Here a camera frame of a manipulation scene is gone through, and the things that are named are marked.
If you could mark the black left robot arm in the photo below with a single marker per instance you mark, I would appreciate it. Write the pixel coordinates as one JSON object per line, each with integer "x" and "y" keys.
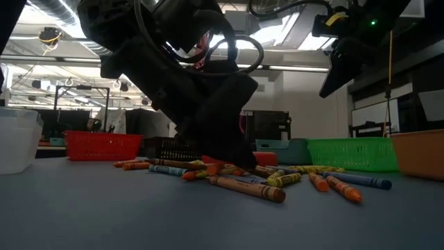
{"x": 114, "y": 21}

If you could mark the whiteboard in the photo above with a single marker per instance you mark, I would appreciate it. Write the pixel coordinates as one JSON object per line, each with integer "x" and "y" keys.
{"x": 371, "y": 114}

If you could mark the black cabinet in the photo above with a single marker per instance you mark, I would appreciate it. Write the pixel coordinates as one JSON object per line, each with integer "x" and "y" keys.
{"x": 274, "y": 128}

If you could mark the orange crayon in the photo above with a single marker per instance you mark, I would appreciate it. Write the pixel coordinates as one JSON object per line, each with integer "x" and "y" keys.
{"x": 213, "y": 169}
{"x": 126, "y": 162}
{"x": 137, "y": 166}
{"x": 319, "y": 182}
{"x": 343, "y": 189}
{"x": 190, "y": 176}
{"x": 238, "y": 172}

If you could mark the clear plastic bin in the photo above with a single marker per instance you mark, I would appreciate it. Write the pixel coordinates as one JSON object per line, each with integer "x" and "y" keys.
{"x": 19, "y": 146}

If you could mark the small teal box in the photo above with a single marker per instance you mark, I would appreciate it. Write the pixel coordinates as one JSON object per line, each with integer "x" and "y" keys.
{"x": 57, "y": 141}

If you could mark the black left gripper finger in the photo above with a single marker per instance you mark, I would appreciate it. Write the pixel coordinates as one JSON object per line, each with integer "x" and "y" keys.
{"x": 229, "y": 139}
{"x": 189, "y": 137}

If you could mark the black plastic basket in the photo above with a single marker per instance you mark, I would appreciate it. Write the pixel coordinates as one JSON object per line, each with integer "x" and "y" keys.
{"x": 163, "y": 149}

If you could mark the orange plastic bin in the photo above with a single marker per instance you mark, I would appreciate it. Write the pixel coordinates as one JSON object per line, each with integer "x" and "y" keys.
{"x": 419, "y": 154}

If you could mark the blue crayon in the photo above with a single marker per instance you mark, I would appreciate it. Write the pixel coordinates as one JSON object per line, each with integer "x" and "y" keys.
{"x": 166, "y": 170}
{"x": 246, "y": 179}
{"x": 360, "y": 180}

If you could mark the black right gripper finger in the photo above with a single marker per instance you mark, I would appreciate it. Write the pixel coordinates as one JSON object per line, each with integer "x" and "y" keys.
{"x": 338, "y": 73}

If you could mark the teal plastic bin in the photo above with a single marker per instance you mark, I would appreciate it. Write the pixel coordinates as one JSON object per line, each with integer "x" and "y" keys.
{"x": 284, "y": 152}

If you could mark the green plastic basket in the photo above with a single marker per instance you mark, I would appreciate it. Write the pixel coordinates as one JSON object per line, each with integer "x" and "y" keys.
{"x": 350, "y": 154}

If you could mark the red plastic basket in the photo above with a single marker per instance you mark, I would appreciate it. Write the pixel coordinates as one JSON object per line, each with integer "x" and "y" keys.
{"x": 100, "y": 146}

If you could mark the silver ventilation duct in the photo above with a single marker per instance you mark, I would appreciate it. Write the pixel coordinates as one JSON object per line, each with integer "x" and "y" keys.
{"x": 45, "y": 7}

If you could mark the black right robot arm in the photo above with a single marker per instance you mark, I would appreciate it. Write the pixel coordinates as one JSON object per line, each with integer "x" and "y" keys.
{"x": 381, "y": 14}

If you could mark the black metal rack frame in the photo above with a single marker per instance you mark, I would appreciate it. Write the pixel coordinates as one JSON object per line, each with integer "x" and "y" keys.
{"x": 83, "y": 87}

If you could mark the black ceiling-mounted device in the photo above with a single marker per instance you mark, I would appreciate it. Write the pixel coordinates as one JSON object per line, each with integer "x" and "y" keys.
{"x": 49, "y": 34}

